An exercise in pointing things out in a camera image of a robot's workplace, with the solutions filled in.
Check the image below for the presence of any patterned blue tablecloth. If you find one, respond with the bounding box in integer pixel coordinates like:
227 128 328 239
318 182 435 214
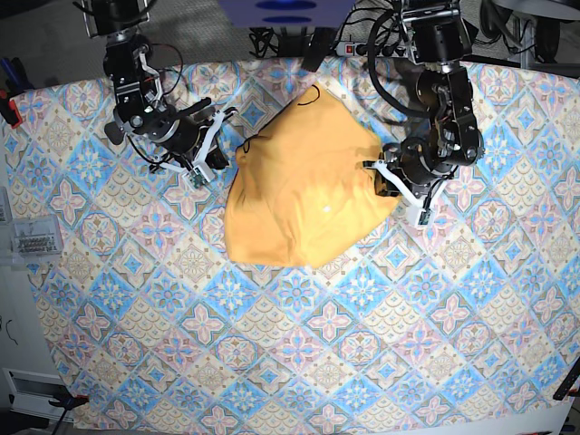
1 64 579 434

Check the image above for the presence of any orange black bar clamp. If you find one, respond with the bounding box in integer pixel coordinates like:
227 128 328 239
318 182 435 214
49 393 89 411

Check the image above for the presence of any yellow T-shirt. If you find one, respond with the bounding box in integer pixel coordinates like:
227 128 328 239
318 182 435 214
224 83 399 267

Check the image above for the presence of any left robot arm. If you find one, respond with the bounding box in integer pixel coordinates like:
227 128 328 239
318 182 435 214
363 1 484 227

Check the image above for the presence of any red black clamp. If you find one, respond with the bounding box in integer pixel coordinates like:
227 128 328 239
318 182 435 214
0 90 23 129

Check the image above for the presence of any clear plastic screw box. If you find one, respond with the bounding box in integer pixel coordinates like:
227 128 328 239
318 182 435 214
10 215 63 258

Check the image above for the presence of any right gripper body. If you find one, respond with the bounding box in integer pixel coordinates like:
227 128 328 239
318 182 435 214
151 106 237 187

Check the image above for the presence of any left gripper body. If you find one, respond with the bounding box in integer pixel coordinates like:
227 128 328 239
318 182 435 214
362 140 458 211

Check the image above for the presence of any black rubber finger pad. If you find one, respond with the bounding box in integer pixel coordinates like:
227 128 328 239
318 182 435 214
103 121 125 146

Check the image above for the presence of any white power strip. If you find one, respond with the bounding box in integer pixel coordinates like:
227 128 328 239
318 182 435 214
333 41 407 58

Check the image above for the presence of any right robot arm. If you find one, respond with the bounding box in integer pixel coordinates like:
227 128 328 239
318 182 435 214
72 0 236 189

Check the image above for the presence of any black clamp right edge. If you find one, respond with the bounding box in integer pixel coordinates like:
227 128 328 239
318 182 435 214
553 373 579 401

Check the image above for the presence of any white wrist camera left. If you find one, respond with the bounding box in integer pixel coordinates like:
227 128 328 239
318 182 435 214
405 206 435 227

